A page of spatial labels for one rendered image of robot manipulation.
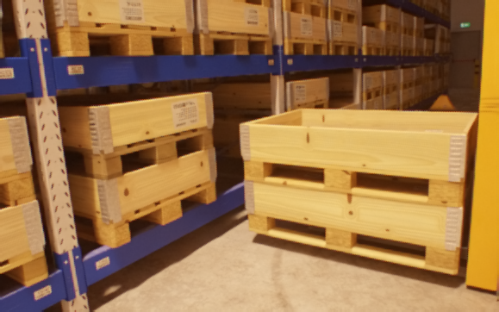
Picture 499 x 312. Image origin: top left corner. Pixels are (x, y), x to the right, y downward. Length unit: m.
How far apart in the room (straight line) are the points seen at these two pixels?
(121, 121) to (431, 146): 1.44
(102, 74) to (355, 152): 1.27
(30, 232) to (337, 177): 1.44
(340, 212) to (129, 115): 1.19
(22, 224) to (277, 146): 1.29
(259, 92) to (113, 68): 1.72
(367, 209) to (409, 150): 0.38
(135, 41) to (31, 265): 1.10
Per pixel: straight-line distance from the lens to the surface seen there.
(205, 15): 2.47
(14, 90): 1.74
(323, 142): 2.10
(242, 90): 3.54
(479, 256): 2.14
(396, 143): 1.98
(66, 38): 1.85
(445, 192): 1.99
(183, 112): 2.24
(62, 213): 1.89
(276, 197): 2.33
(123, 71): 2.02
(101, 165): 1.93
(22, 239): 1.82
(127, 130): 1.99
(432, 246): 2.11
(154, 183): 2.14
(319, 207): 2.21
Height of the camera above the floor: 1.10
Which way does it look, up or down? 12 degrees down
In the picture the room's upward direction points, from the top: 3 degrees counter-clockwise
